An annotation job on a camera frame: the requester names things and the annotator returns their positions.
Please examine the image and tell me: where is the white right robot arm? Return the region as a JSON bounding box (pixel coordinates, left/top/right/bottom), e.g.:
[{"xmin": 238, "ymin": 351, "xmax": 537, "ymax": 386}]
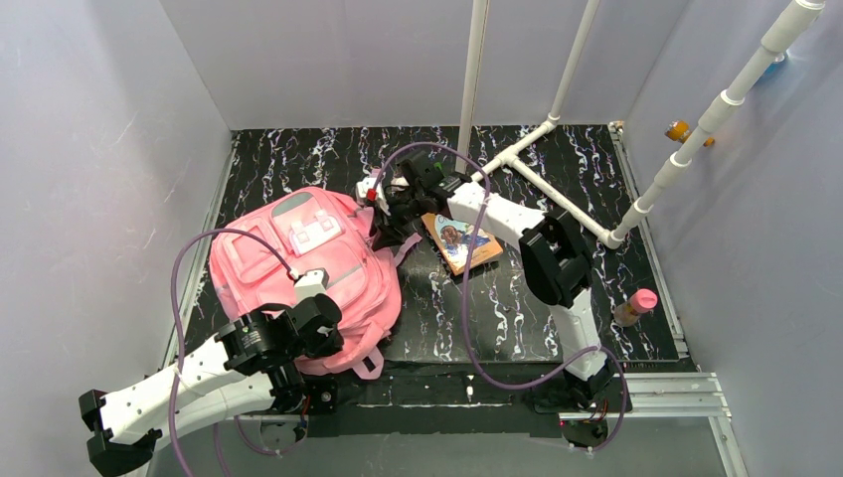
[{"xmin": 355, "ymin": 142, "xmax": 622, "ymax": 407}]

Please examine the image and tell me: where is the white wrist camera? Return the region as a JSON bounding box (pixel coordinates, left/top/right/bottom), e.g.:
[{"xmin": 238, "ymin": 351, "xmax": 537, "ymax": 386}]
[
  {"xmin": 293, "ymin": 268, "xmax": 329, "ymax": 303},
  {"xmin": 354, "ymin": 175, "xmax": 388, "ymax": 211}
]

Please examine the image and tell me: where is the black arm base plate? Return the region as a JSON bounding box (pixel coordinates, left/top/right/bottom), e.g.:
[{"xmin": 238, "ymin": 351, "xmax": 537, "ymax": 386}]
[{"xmin": 307, "ymin": 362, "xmax": 632, "ymax": 438}]

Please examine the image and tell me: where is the pink student backpack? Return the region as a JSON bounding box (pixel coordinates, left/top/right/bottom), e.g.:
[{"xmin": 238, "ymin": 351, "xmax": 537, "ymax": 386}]
[{"xmin": 209, "ymin": 187, "xmax": 421, "ymax": 380}]

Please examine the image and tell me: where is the orange Othello book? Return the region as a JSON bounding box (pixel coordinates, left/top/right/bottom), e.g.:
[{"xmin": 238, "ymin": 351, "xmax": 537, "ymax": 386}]
[{"xmin": 421, "ymin": 214, "xmax": 503, "ymax": 275}]

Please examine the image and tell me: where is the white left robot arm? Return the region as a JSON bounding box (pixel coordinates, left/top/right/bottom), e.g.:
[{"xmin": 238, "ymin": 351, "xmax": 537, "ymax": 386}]
[{"xmin": 79, "ymin": 293, "xmax": 343, "ymax": 476}]

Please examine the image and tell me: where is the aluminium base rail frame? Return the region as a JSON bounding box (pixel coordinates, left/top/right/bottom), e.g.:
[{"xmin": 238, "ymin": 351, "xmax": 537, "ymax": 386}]
[{"xmin": 134, "ymin": 121, "xmax": 750, "ymax": 477}]

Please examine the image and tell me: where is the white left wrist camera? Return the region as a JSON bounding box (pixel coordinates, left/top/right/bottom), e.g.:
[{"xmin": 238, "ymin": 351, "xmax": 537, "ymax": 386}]
[{"xmin": 293, "ymin": 268, "xmax": 329, "ymax": 303}]

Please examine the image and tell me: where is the white PVC pipe frame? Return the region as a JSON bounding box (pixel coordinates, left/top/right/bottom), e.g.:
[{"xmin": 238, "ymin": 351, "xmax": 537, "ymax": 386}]
[{"xmin": 454, "ymin": 0, "xmax": 828, "ymax": 250}]

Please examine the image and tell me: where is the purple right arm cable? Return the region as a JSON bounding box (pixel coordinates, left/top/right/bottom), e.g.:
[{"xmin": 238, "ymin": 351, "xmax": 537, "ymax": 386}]
[{"xmin": 378, "ymin": 141, "xmax": 628, "ymax": 453}]

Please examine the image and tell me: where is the orange yellow wall knob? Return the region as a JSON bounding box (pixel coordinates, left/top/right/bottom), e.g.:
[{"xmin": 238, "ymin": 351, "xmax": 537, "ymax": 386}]
[{"xmin": 665, "ymin": 120, "xmax": 692, "ymax": 143}]

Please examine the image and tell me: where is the brown bottle with pink cap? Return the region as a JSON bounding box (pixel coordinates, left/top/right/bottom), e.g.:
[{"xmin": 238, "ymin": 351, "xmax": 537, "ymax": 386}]
[{"xmin": 613, "ymin": 288, "xmax": 659, "ymax": 327}]

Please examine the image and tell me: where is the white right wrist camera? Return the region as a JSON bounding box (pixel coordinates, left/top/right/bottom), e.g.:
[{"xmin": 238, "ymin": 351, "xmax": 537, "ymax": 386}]
[{"xmin": 354, "ymin": 175, "xmax": 388, "ymax": 211}]

